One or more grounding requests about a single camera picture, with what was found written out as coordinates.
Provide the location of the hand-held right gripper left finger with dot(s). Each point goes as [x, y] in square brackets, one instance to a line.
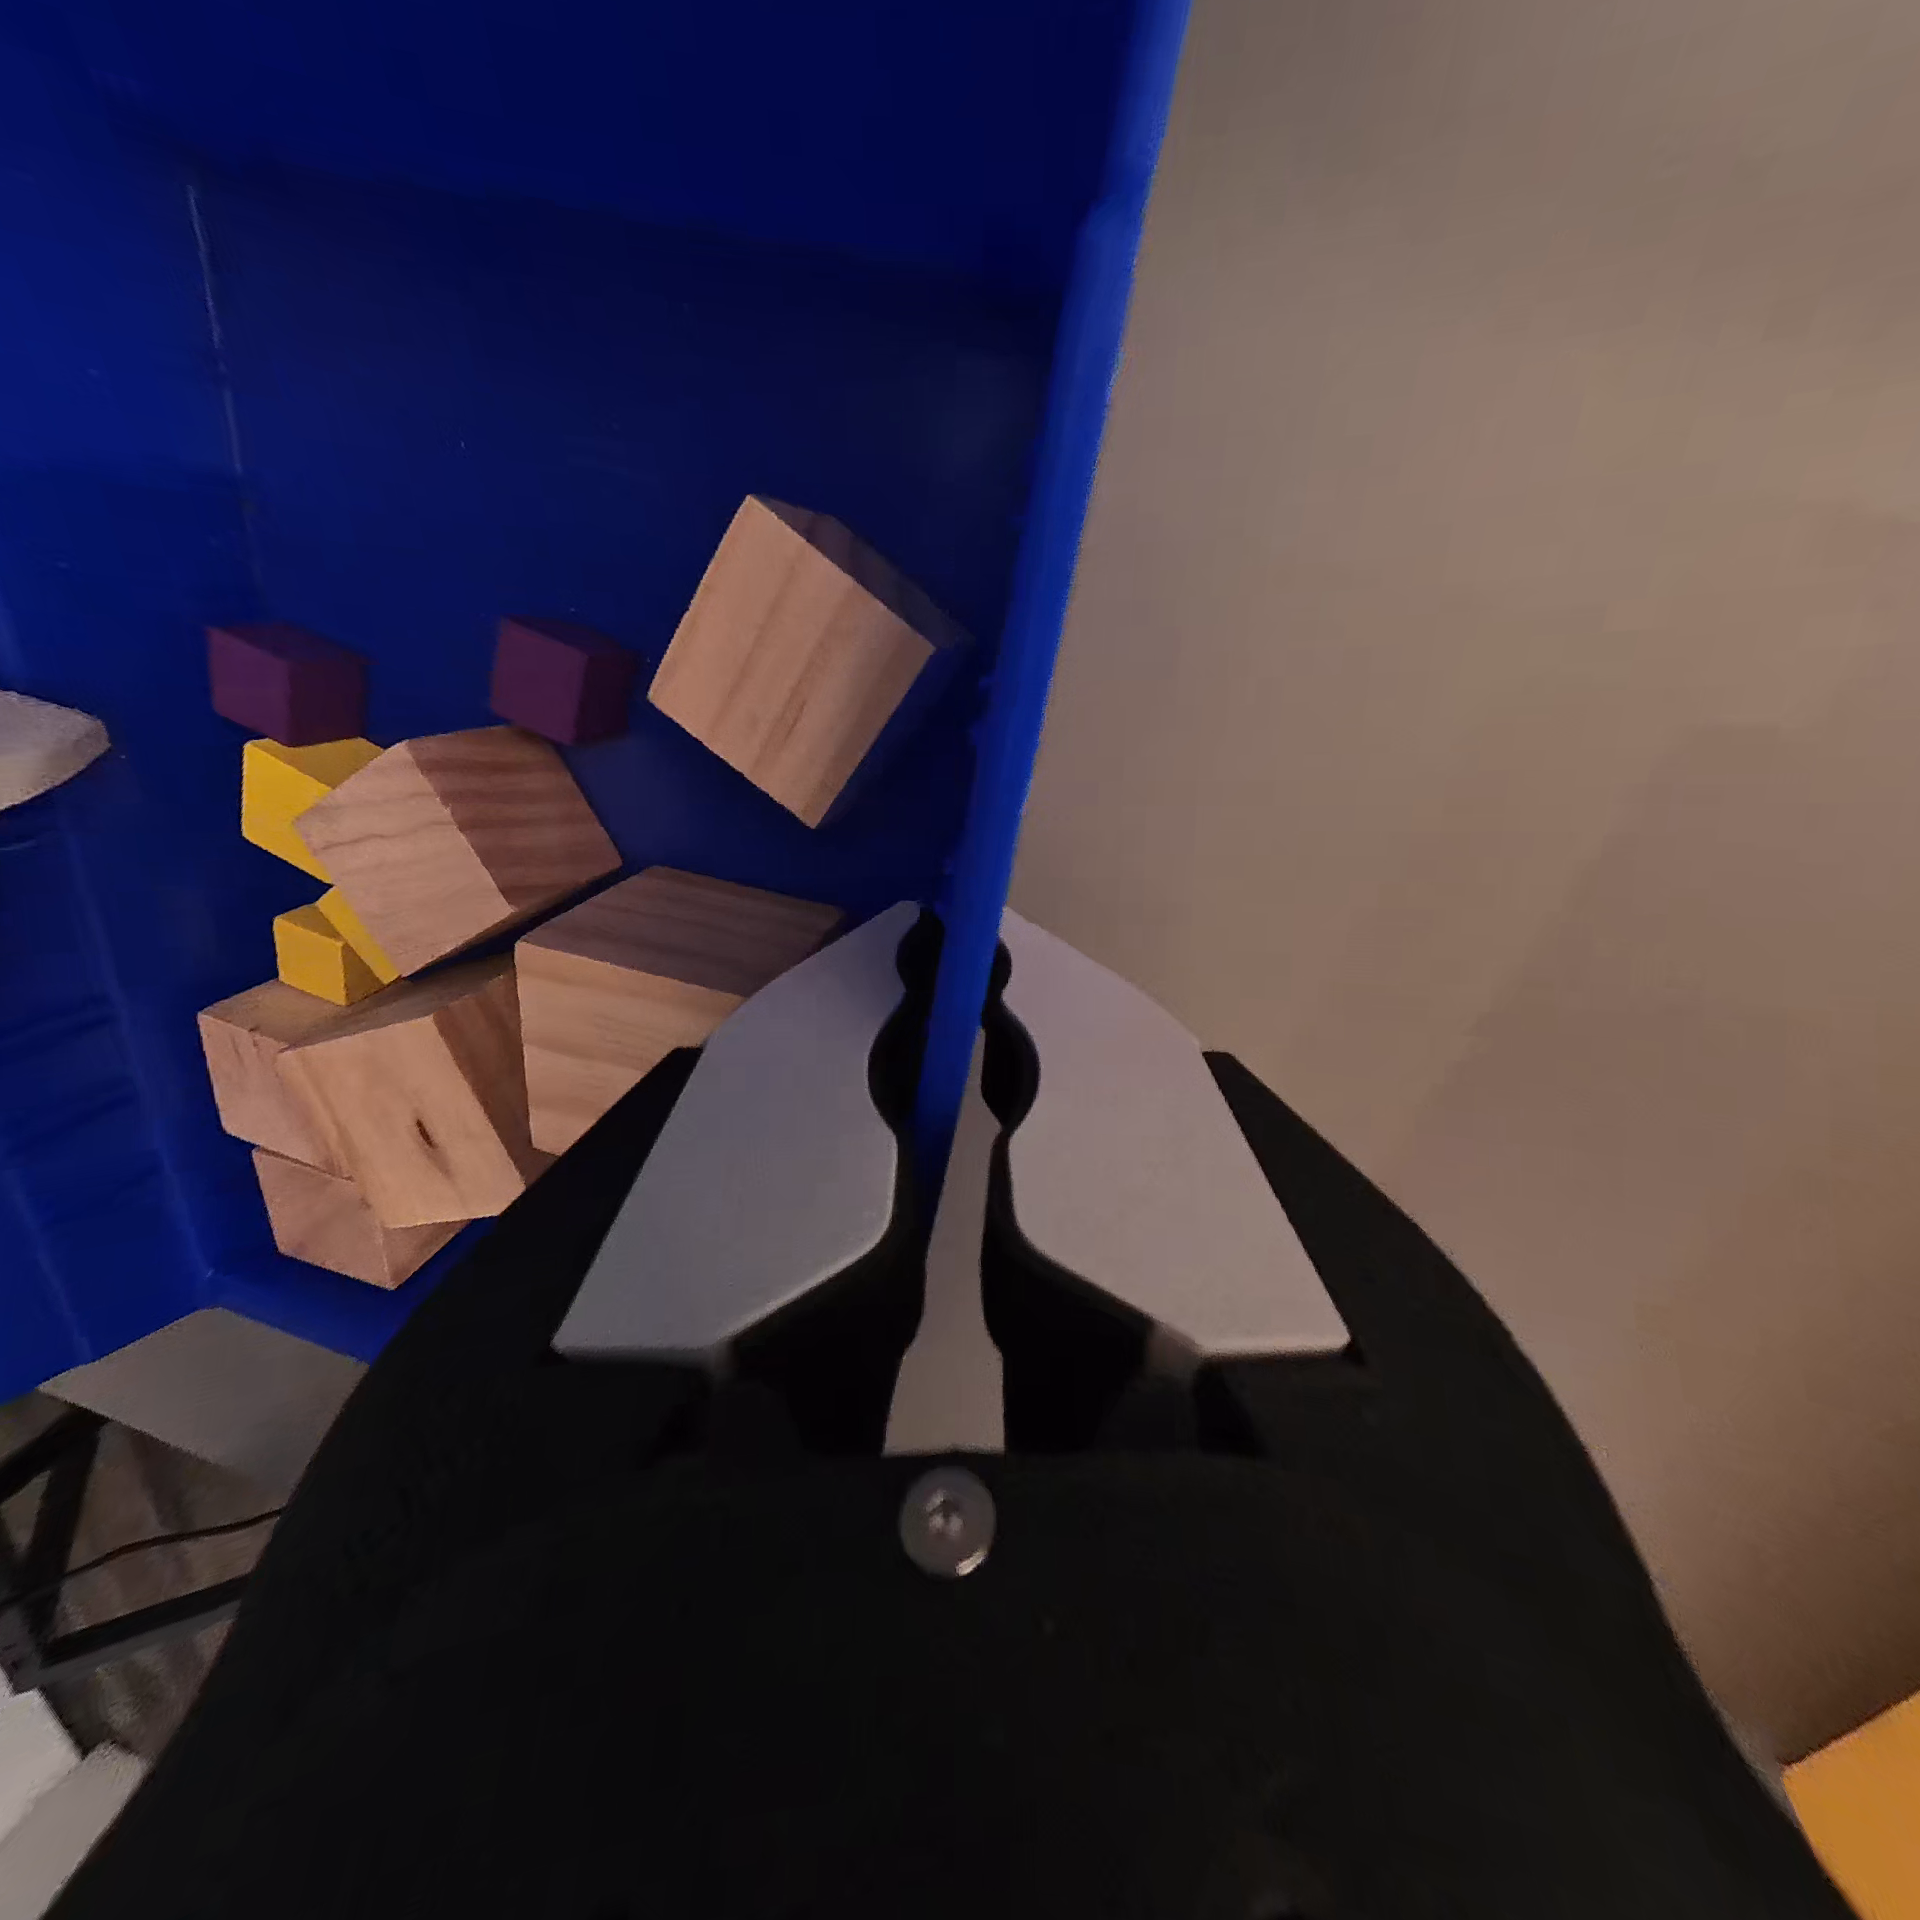
[733, 1200]

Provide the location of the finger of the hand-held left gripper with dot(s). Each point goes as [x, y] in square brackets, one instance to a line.
[37, 747]

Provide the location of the blue plastic bin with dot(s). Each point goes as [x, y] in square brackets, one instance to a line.
[599, 300]

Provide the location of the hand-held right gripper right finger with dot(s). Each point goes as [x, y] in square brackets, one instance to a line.
[1155, 1184]

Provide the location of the pile of wooden cubes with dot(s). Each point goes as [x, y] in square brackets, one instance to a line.
[451, 840]

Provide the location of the yellow plastic bin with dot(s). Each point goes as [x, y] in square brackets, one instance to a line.
[1867, 1830]

